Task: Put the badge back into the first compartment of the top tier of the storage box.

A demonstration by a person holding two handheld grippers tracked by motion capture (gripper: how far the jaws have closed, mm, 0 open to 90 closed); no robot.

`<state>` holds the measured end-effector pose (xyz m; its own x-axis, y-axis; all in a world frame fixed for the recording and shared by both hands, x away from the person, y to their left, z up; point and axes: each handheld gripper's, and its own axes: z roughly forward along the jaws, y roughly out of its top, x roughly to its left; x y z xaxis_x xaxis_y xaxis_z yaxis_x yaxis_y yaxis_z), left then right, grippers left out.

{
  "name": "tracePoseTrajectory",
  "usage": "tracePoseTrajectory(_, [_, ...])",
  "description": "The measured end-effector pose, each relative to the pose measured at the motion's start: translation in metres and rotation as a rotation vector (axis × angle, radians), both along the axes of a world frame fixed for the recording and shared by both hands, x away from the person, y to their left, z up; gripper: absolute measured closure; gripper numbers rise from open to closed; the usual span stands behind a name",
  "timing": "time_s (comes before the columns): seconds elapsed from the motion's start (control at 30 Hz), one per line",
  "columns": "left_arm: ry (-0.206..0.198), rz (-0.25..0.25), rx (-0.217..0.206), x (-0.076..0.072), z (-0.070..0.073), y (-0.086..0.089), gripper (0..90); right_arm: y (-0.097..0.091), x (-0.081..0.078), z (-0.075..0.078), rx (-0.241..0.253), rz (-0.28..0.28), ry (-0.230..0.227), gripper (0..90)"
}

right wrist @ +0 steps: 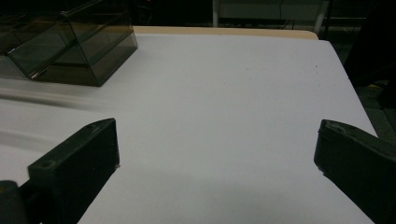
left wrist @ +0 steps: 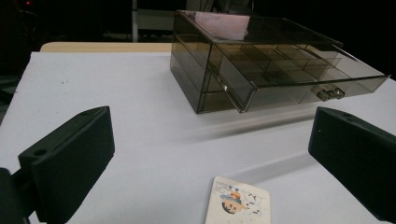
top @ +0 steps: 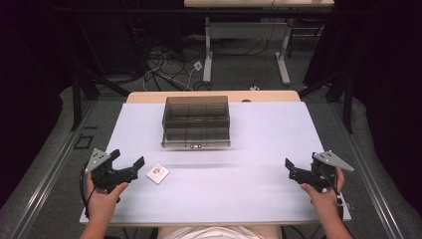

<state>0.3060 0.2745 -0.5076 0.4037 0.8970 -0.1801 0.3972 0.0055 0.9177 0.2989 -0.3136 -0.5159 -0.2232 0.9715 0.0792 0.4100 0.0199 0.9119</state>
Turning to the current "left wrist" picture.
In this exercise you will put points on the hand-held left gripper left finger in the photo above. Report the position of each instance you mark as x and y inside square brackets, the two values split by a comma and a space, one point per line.
[73, 155]

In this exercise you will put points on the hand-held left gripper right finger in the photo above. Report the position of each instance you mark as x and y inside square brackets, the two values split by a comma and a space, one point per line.
[355, 152]

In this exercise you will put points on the cartoon printed card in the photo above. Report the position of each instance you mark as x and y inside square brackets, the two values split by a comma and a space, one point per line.
[238, 202]

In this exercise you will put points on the smoky transparent drawer organizer box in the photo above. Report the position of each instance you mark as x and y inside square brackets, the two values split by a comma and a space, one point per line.
[199, 53]

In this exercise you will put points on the white table mat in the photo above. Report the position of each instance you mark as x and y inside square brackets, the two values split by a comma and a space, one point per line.
[155, 140]

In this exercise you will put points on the white metal stand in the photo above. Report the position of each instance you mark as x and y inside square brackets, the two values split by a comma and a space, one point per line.
[146, 21]

